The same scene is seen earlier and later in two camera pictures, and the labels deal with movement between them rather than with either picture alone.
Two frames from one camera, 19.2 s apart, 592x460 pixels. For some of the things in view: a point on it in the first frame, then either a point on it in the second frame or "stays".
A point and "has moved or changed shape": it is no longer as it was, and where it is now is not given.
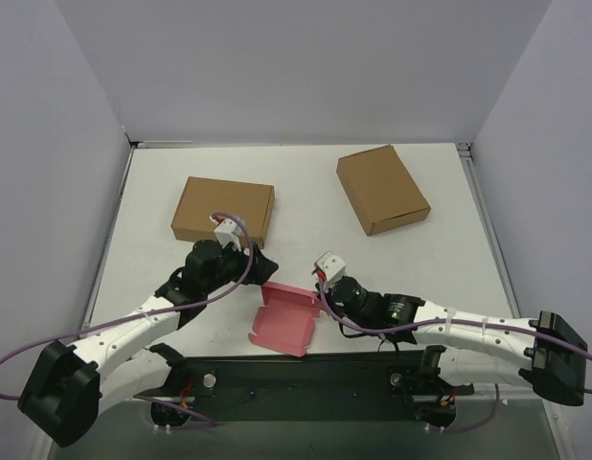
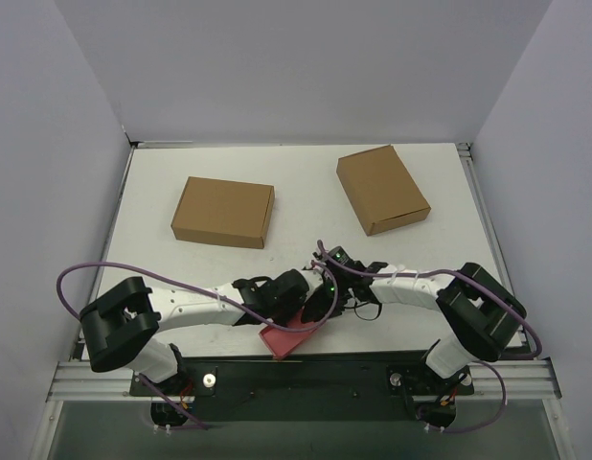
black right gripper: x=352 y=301 → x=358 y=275
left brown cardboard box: x=205 y=197 stays
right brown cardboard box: x=381 y=189 stays
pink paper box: x=286 y=321 has moved or changed shape
